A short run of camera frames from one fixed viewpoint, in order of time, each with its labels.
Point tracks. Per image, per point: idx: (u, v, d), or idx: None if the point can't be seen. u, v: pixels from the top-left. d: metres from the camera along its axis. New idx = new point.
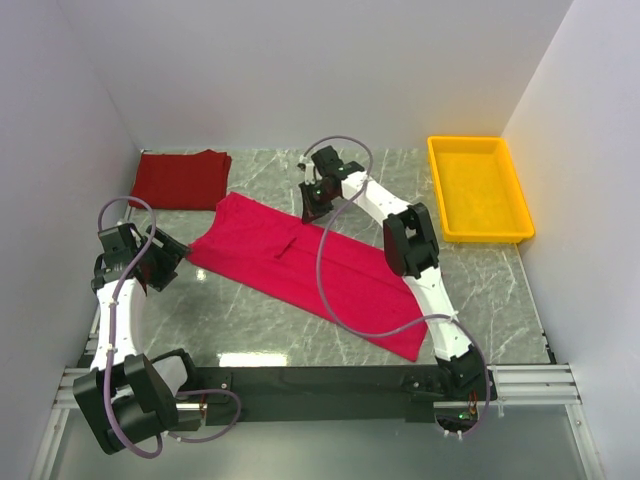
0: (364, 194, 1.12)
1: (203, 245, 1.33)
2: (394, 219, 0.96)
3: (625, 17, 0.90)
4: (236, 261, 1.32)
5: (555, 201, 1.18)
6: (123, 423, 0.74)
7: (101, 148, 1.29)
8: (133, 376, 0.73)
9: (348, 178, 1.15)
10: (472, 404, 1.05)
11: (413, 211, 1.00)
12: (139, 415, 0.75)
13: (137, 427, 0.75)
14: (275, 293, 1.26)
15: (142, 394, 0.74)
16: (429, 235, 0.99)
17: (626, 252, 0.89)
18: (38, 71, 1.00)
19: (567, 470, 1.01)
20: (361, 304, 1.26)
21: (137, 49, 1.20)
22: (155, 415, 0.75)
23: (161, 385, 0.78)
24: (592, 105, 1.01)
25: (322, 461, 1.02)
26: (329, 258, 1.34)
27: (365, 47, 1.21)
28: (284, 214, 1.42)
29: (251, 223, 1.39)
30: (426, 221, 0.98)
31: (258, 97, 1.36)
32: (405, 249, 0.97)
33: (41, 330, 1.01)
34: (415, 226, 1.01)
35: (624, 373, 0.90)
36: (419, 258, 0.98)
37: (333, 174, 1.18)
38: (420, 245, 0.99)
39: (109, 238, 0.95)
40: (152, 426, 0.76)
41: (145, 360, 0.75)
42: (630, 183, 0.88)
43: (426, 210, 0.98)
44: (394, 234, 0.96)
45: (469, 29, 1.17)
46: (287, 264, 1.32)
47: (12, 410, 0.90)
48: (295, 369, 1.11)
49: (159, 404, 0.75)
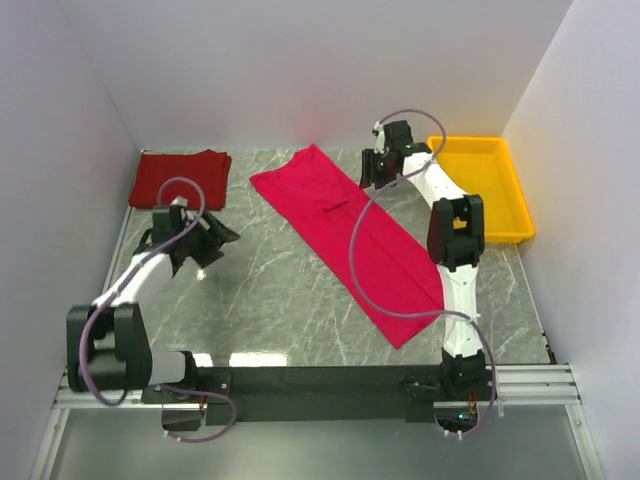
0: (423, 175, 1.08)
1: (270, 176, 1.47)
2: (447, 203, 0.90)
3: (625, 18, 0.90)
4: (289, 201, 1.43)
5: (556, 200, 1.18)
6: (92, 365, 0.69)
7: (100, 148, 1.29)
8: (121, 317, 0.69)
9: (412, 156, 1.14)
10: (472, 404, 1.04)
11: (467, 202, 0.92)
12: (110, 363, 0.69)
13: (102, 374, 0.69)
14: (306, 239, 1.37)
15: (121, 338, 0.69)
16: (477, 231, 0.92)
17: (625, 252, 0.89)
18: (38, 73, 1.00)
19: (566, 470, 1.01)
20: (376, 280, 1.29)
21: (138, 49, 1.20)
22: (125, 368, 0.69)
23: (144, 344, 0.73)
24: (591, 104, 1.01)
25: (321, 461, 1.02)
26: (367, 231, 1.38)
27: (365, 47, 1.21)
28: (348, 180, 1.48)
29: (317, 176, 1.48)
30: (477, 216, 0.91)
31: (258, 98, 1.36)
32: (448, 237, 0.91)
33: (42, 331, 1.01)
34: (465, 218, 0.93)
35: (624, 373, 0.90)
36: (460, 250, 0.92)
37: (400, 148, 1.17)
38: (464, 239, 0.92)
39: (159, 217, 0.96)
40: (116, 379, 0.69)
41: (136, 310, 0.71)
42: (630, 183, 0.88)
43: (482, 205, 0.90)
44: (441, 217, 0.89)
45: (469, 30, 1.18)
46: (329, 219, 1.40)
47: (12, 411, 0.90)
48: (295, 369, 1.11)
49: (133, 356, 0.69)
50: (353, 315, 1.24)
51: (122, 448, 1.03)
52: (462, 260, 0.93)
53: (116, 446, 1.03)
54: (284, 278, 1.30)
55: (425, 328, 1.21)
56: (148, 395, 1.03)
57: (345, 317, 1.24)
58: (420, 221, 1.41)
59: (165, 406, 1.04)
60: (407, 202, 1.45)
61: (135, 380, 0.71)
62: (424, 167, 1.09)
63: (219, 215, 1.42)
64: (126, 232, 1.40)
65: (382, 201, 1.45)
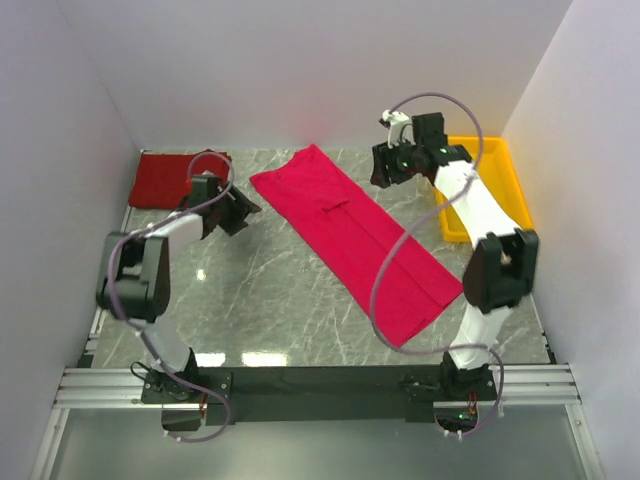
0: (466, 196, 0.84)
1: (269, 176, 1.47)
2: (494, 241, 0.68)
3: (625, 18, 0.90)
4: (290, 200, 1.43)
5: (556, 199, 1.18)
6: (119, 285, 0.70)
7: (100, 148, 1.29)
8: (151, 244, 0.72)
9: (450, 167, 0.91)
10: (472, 404, 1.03)
11: (518, 236, 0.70)
12: (133, 286, 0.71)
13: (125, 294, 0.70)
14: (306, 239, 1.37)
15: (148, 263, 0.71)
16: (528, 272, 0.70)
17: (625, 251, 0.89)
18: (38, 73, 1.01)
19: (566, 470, 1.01)
20: (377, 279, 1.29)
21: (138, 49, 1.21)
22: (146, 292, 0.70)
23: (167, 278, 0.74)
24: (591, 103, 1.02)
25: (321, 461, 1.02)
26: (367, 230, 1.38)
27: (365, 47, 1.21)
28: (348, 180, 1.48)
29: (316, 176, 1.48)
30: (530, 256, 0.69)
31: (258, 98, 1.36)
32: (492, 280, 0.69)
33: (42, 331, 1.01)
34: (512, 255, 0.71)
35: (624, 373, 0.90)
36: (503, 296, 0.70)
37: (433, 152, 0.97)
38: (511, 282, 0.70)
39: (198, 185, 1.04)
40: (136, 302, 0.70)
41: (164, 243, 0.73)
42: (630, 182, 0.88)
43: (538, 243, 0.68)
44: (487, 258, 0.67)
45: (469, 30, 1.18)
46: (329, 219, 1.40)
47: (12, 411, 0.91)
48: (295, 369, 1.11)
49: (156, 282, 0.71)
50: (353, 314, 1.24)
51: (121, 447, 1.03)
52: (500, 305, 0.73)
53: (116, 446, 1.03)
54: (284, 278, 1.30)
55: (425, 328, 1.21)
56: (148, 395, 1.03)
57: (345, 317, 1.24)
58: (419, 221, 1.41)
59: (165, 406, 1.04)
60: (407, 201, 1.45)
61: (153, 306, 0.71)
62: (465, 184, 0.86)
63: None
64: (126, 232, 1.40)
65: (381, 200, 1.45)
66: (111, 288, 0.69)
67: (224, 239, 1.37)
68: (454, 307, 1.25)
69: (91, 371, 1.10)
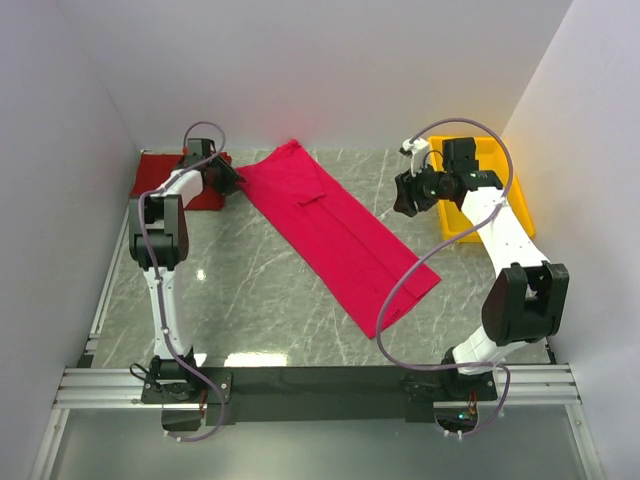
0: (493, 222, 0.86)
1: (249, 173, 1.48)
2: (520, 273, 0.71)
3: (624, 20, 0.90)
4: (268, 195, 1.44)
5: (555, 198, 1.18)
6: (152, 238, 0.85)
7: (101, 148, 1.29)
8: (169, 203, 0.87)
9: (478, 192, 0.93)
10: (472, 404, 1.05)
11: (546, 271, 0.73)
12: (161, 238, 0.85)
13: (156, 245, 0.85)
14: (284, 233, 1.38)
15: (169, 219, 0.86)
16: (553, 309, 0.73)
17: (625, 251, 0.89)
18: (38, 73, 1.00)
19: (567, 470, 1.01)
20: (352, 273, 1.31)
21: (139, 51, 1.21)
22: (173, 243, 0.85)
23: (185, 229, 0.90)
24: (591, 104, 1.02)
25: (321, 461, 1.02)
26: (344, 224, 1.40)
27: (364, 48, 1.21)
28: (325, 173, 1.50)
29: (294, 169, 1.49)
30: (558, 293, 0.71)
31: (257, 98, 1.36)
32: (513, 313, 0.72)
33: (42, 331, 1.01)
34: (538, 290, 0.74)
35: (624, 373, 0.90)
36: (522, 330, 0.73)
37: (461, 176, 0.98)
38: (534, 317, 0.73)
39: (192, 144, 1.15)
40: (164, 250, 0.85)
41: (179, 202, 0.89)
42: (632, 181, 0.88)
43: (567, 281, 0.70)
44: (510, 290, 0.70)
45: (469, 31, 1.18)
46: (307, 214, 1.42)
47: (13, 411, 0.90)
48: (295, 369, 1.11)
49: (179, 233, 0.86)
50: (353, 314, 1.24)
51: (122, 447, 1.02)
52: (520, 339, 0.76)
53: (117, 446, 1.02)
54: (284, 278, 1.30)
55: (425, 328, 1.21)
56: (148, 395, 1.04)
57: (345, 317, 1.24)
58: (419, 221, 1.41)
59: (165, 406, 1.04)
60: None
61: (178, 254, 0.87)
62: (493, 211, 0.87)
63: (219, 215, 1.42)
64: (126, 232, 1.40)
65: (381, 201, 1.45)
66: (144, 240, 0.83)
67: (224, 240, 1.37)
68: (455, 308, 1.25)
69: (91, 371, 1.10)
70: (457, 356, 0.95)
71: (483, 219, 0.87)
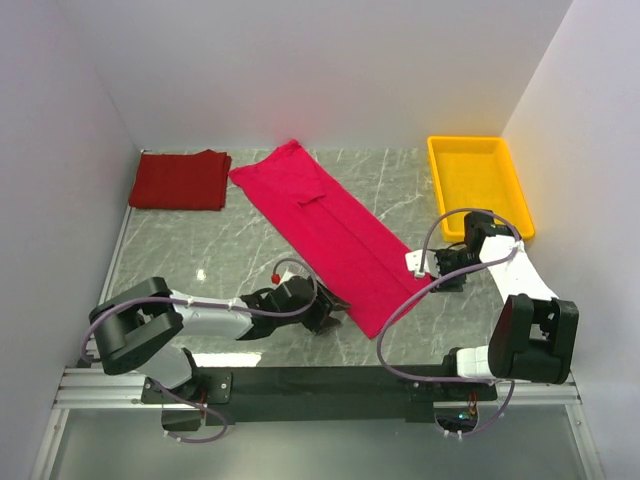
0: (509, 263, 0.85)
1: (248, 171, 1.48)
2: (527, 300, 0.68)
3: (625, 21, 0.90)
4: (268, 194, 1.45)
5: (556, 197, 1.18)
6: (109, 322, 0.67)
7: (101, 148, 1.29)
8: (162, 321, 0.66)
9: (495, 238, 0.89)
10: (472, 404, 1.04)
11: (556, 306, 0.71)
12: (114, 333, 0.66)
13: (107, 332, 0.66)
14: (284, 233, 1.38)
15: (136, 333, 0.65)
16: (561, 350, 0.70)
17: (625, 252, 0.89)
18: (38, 73, 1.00)
19: (567, 470, 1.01)
20: (353, 273, 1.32)
21: (139, 50, 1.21)
22: (114, 350, 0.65)
23: (149, 354, 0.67)
24: (592, 106, 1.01)
25: (321, 462, 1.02)
26: (344, 225, 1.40)
27: (364, 48, 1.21)
28: (324, 172, 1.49)
29: (293, 169, 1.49)
30: (566, 330, 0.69)
31: (257, 97, 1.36)
32: (519, 345, 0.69)
33: (41, 332, 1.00)
34: (548, 329, 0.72)
35: (624, 374, 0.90)
36: (526, 369, 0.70)
37: (481, 225, 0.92)
38: (540, 354, 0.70)
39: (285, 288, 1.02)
40: (105, 345, 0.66)
41: (162, 333, 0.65)
42: (631, 181, 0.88)
43: (577, 317, 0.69)
44: (515, 318, 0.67)
45: (469, 30, 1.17)
46: (307, 214, 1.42)
47: (12, 411, 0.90)
48: (295, 370, 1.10)
49: (128, 352, 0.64)
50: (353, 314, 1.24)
51: (122, 447, 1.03)
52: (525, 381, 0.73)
53: (117, 446, 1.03)
54: None
55: (425, 328, 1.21)
56: (148, 395, 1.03)
57: (344, 317, 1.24)
58: (419, 221, 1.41)
59: (165, 407, 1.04)
60: (407, 202, 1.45)
61: (110, 365, 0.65)
62: (509, 253, 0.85)
63: (219, 215, 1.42)
64: (126, 232, 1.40)
65: (381, 201, 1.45)
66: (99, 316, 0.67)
67: (224, 240, 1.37)
68: (455, 308, 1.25)
69: (92, 371, 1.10)
70: (460, 369, 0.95)
71: (499, 256, 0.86)
